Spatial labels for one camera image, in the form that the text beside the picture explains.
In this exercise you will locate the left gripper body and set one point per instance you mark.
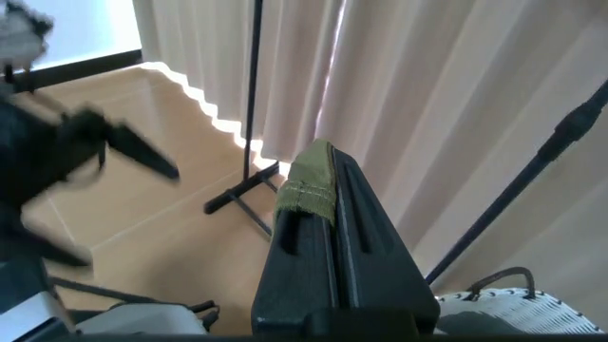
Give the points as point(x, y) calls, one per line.
point(43, 152)

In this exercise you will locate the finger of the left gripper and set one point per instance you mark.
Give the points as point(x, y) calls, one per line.
point(43, 249)
point(142, 149)

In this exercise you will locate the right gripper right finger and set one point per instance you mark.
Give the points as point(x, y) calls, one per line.
point(380, 266)

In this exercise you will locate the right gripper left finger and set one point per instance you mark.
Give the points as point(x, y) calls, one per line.
point(290, 275)

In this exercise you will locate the green long-sleeved shirt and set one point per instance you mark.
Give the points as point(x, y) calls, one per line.
point(309, 185)

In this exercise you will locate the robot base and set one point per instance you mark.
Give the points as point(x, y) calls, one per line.
point(142, 318)

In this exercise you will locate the black clothes rack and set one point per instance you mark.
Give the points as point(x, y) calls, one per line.
point(252, 95)

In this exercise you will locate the beige curtain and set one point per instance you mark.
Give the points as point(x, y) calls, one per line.
point(427, 95)

